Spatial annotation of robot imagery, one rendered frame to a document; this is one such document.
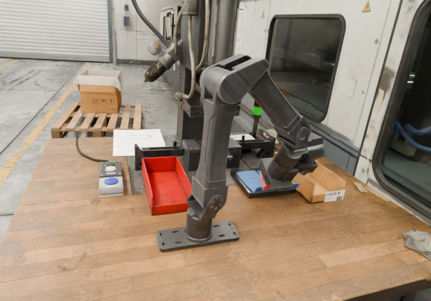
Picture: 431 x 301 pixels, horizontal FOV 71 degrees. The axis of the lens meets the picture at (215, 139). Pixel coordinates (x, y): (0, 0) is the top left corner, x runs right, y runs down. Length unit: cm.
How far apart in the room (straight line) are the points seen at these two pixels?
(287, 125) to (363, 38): 76
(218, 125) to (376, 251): 52
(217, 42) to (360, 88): 66
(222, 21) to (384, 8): 64
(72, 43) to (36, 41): 95
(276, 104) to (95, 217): 54
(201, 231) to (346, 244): 38
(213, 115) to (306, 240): 42
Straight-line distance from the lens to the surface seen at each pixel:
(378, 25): 138
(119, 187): 95
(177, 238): 77
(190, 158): 107
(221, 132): 65
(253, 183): 101
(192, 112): 101
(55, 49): 1039
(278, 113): 72
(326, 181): 112
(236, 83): 61
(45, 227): 88
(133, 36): 1021
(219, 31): 101
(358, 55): 143
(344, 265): 82
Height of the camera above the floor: 140
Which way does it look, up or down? 21 degrees down
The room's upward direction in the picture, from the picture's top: 5 degrees clockwise
